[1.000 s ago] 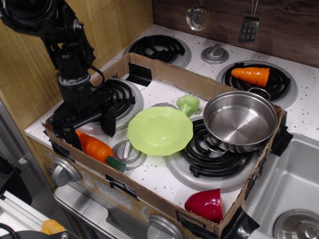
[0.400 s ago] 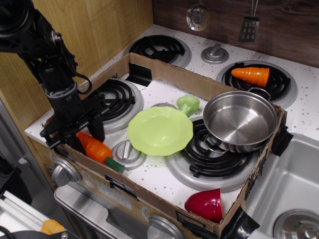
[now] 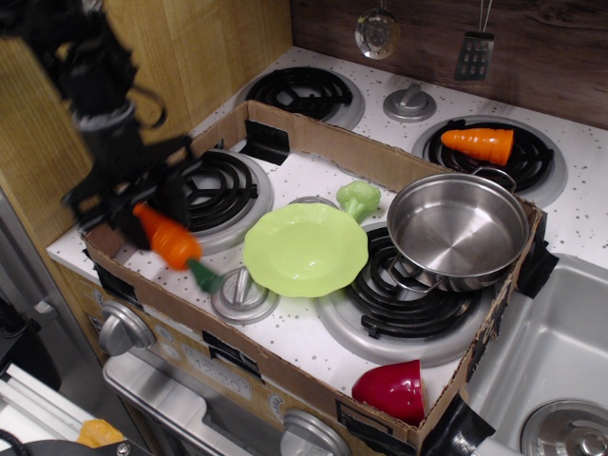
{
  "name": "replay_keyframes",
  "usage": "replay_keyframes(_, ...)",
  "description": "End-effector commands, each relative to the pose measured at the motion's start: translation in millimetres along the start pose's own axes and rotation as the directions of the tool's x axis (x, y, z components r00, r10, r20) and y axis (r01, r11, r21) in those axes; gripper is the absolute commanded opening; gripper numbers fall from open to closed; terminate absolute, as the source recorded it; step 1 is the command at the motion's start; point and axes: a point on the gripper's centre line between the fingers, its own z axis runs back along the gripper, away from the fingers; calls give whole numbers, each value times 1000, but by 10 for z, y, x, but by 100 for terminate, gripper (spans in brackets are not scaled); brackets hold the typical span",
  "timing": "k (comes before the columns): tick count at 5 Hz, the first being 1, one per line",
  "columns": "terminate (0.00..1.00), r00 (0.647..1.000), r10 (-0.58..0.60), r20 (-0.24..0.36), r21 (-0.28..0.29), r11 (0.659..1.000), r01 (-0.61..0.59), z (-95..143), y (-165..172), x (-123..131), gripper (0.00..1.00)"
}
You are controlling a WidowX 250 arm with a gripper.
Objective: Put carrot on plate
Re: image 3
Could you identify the yellow object bottom left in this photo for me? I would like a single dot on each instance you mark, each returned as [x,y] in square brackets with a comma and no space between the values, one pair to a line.
[97,433]

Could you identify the stainless steel pot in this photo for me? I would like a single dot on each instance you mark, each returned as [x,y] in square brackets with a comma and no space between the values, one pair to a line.
[454,232]

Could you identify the front right black burner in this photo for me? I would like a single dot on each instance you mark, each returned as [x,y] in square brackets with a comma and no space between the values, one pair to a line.
[391,310]

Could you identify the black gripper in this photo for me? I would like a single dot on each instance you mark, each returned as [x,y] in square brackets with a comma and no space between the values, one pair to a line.
[126,170]

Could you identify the back right black burner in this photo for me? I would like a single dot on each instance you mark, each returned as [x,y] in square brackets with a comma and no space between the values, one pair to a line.
[529,164]

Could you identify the silver stovetop knob back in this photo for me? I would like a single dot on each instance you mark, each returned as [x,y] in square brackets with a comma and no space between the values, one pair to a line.
[409,105]

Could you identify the brown cardboard fence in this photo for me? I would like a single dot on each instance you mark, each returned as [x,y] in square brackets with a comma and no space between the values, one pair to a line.
[309,352]

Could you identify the silver oven knob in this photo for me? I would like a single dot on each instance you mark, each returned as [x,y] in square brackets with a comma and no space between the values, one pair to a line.
[306,435]
[123,330]

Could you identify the silver sink drain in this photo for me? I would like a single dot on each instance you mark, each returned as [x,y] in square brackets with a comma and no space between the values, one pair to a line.
[565,427]

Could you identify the silver stovetop knob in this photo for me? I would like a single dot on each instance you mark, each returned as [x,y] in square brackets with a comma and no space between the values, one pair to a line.
[240,300]
[409,105]

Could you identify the black hanging spatula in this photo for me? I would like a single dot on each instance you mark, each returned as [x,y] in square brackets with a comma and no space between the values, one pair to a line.
[476,49]

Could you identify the silver hanging slotted spoon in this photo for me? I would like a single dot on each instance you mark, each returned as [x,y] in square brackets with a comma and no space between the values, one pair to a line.
[377,32]

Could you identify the silver oven knob right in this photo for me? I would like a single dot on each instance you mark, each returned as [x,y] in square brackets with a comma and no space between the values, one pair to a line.
[306,435]

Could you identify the black burner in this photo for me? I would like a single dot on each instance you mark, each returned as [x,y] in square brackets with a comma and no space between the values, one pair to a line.
[220,189]
[391,310]
[314,92]
[529,164]

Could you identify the orange toy carrot green top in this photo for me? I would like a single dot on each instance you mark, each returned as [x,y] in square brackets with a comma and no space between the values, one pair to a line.
[176,246]

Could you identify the back left black burner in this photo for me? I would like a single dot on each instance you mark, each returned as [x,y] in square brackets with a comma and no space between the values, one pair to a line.
[314,92]

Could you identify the light green plastic plate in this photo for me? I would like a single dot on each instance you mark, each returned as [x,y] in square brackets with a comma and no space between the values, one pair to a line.
[305,250]

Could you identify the green toy broccoli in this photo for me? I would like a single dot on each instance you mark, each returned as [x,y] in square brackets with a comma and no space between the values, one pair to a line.
[358,199]

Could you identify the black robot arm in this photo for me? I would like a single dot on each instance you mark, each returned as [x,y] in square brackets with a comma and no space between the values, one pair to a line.
[81,55]

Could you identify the front left black burner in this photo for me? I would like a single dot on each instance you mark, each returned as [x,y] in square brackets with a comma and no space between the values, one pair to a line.
[220,189]

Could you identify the red plastic bowl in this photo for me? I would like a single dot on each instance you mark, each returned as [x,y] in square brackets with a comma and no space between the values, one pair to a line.
[395,389]

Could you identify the silver oven door handle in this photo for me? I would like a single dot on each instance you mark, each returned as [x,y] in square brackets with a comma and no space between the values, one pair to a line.
[177,409]

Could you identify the silver oven knob left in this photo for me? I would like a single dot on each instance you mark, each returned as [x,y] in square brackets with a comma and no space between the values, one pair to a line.
[123,330]

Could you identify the orange ribbed toy carrot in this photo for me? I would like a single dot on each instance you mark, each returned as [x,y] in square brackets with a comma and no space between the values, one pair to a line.
[484,144]

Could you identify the silver stovetop knob front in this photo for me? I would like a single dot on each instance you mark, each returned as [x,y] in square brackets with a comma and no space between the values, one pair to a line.
[240,300]

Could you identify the grey toy sink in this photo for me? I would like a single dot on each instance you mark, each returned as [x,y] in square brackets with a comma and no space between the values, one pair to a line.
[550,347]

